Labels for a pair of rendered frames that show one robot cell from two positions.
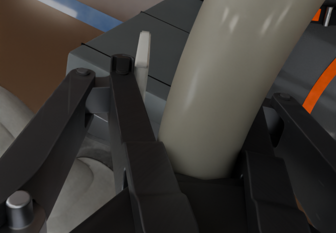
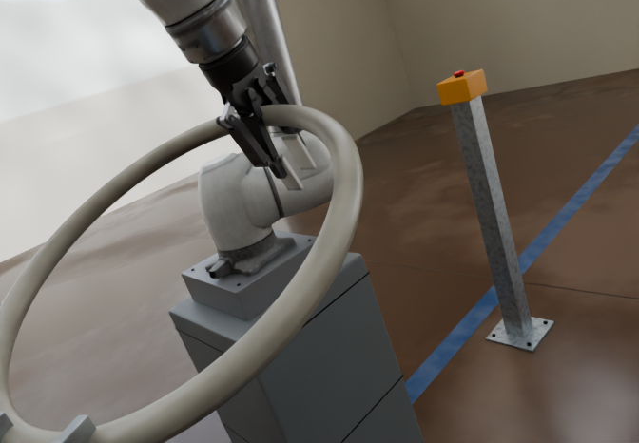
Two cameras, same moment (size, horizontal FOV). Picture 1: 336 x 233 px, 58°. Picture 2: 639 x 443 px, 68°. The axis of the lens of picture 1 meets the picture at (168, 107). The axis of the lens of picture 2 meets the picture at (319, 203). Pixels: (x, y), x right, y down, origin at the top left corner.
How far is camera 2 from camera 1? 62 cm
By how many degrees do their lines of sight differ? 42
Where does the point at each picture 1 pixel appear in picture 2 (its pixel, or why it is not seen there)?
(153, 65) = (330, 327)
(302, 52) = not seen: outside the picture
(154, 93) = not seen: hidden behind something
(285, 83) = not seen: outside the picture
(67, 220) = (234, 190)
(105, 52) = (355, 287)
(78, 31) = (416, 353)
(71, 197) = (246, 200)
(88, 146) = (278, 241)
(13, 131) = (306, 180)
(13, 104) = (325, 189)
